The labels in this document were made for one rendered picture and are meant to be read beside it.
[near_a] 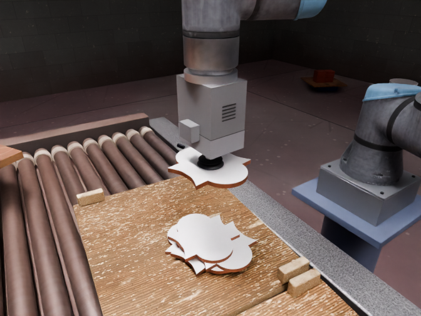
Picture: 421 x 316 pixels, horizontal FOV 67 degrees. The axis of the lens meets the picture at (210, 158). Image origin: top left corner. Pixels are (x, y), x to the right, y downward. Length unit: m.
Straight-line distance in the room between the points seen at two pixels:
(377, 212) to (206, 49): 0.60
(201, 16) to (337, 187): 0.62
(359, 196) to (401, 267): 1.32
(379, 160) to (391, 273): 1.30
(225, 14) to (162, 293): 0.43
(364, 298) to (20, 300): 0.58
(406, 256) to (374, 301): 1.60
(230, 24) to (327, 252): 0.48
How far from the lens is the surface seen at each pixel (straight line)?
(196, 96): 0.45
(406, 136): 0.78
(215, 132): 0.44
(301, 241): 0.72
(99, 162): 1.02
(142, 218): 0.73
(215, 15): 0.41
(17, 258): 0.75
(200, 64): 0.42
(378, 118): 0.83
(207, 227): 0.64
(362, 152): 0.87
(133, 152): 1.04
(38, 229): 0.80
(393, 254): 2.23
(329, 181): 0.91
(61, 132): 1.18
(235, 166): 0.51
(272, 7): 0.45
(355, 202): 0.89
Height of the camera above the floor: 1.39
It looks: 28 degrees down
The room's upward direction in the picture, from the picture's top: straight up
